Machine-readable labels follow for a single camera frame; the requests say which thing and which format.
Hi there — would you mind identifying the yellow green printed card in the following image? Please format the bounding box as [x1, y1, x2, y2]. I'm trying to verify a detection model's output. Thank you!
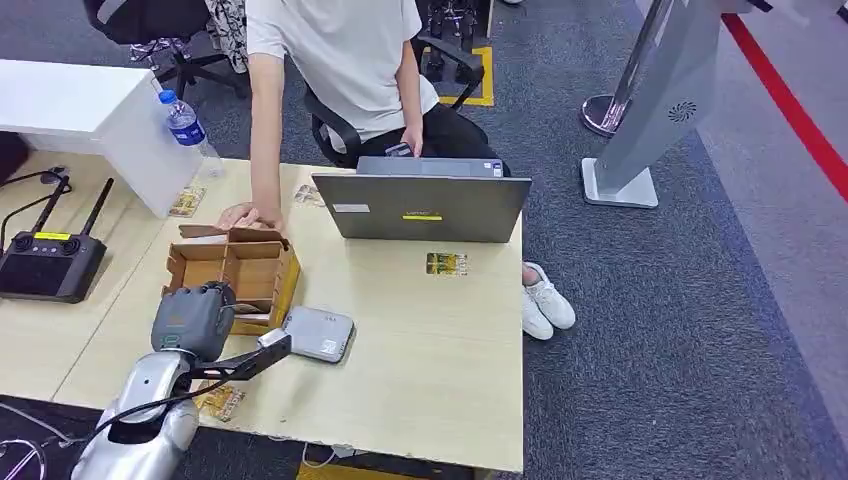
[425, 252, 468, 277]

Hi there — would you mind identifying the silver kiosk stand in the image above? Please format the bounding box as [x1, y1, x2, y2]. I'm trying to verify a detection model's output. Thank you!
[581, 0, 773, 210]

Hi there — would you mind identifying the black remote controller with antennas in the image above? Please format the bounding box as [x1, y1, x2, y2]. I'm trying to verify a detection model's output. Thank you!
[0, 177, 115, 305]

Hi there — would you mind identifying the black office chair chrome base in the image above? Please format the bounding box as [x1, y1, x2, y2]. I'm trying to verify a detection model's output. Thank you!
[82, 0, 250, 101]

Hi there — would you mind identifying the person in background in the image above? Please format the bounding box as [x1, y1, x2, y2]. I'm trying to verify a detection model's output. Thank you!
[205, 0, 250, 74]

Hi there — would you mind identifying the person's left hand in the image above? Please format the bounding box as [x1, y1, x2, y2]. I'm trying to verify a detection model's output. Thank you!
[400, 122, 425, 158]

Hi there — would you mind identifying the seated person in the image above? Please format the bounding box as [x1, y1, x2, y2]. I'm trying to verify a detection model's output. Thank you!
[218, 0, 576, 342]

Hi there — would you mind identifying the grey laptop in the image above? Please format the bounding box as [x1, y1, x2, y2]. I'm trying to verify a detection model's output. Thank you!
[311, 156, 533, 244]

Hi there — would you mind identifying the white cabinet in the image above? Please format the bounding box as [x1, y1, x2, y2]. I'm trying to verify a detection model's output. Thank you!
[0, 59, 200, 220]

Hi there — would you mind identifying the yellow floor tape strip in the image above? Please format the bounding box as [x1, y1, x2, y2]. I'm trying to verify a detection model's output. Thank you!
[296, 461, 425, 480]

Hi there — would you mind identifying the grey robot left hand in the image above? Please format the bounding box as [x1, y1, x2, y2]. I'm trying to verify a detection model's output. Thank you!
[150, 281, 238, 364]

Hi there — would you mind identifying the clear water bottle blue label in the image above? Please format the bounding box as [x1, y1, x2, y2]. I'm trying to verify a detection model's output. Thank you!
[158, 89, 225, 180]

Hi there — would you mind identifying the person's white shoe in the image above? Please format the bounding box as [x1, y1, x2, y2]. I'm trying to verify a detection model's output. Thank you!
[521, 288, 554, 342]
[526, 262, 576, 331]

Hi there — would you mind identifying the person's right hand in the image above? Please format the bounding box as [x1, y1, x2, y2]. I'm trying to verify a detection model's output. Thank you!
[218, 201, 286, 233]

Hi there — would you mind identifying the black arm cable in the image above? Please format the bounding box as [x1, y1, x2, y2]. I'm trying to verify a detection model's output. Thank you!
[86, 367, 253, 452]

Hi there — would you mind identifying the chrome stanchion post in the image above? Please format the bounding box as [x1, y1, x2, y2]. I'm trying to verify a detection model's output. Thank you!
[581, 0, 674, 138]

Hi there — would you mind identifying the grey floor cable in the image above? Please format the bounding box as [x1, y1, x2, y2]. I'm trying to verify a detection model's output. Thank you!
[0, 402, 77, 480]

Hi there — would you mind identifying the grey card reader device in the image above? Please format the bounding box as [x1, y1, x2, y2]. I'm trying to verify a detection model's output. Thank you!
[281, 305, 356, 365]

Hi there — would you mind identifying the white cable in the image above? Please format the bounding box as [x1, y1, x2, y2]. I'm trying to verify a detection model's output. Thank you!
[301, 443, 359, 470]

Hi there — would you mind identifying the black office chair with armrests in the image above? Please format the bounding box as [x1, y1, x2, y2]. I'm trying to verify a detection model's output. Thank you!
[303, 34, 485, 170]

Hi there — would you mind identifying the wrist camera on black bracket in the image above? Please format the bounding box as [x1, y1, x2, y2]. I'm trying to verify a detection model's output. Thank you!
[188, 329, 293, 382]

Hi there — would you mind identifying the black desk cable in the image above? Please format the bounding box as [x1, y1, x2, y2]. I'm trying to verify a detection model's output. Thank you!
[0, 166, 72, 256]

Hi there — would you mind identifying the wooden card box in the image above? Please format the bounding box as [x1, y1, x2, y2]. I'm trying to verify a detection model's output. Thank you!
[162, 223, 303, 337]

